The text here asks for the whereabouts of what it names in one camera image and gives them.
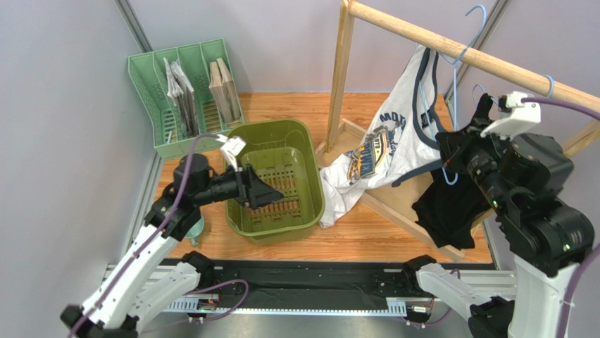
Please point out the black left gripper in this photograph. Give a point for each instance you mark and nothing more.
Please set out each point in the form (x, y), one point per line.
(252, 191)

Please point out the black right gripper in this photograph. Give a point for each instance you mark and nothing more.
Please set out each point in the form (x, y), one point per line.
(463, 146)

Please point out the white tank top navy trim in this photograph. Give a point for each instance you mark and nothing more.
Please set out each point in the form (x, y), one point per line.
(399, 143)

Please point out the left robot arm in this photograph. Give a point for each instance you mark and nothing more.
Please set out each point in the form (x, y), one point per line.
(123, 305)

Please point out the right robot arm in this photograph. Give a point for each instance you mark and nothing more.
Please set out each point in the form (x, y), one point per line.
(520, 175)

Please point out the black garment on hanger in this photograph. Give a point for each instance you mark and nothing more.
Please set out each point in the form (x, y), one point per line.
(447, 212)

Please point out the olive green plastic basket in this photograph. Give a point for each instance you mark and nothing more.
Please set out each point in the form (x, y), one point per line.
(282, 155)

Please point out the teal green cup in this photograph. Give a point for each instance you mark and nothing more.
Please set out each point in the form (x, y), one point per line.
(194, 233)

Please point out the brown wooden boards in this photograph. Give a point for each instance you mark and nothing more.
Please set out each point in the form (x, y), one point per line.
(222, 87)

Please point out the mint green file organizer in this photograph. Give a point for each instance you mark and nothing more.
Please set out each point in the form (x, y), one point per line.
(147, 72)

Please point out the folded newspapers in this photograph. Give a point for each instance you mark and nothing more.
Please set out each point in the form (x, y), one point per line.
(182, 93)

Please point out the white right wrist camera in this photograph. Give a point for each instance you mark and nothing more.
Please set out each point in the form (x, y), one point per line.
(519, 117)

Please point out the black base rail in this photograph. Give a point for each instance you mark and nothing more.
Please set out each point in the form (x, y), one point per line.
(311, 285)

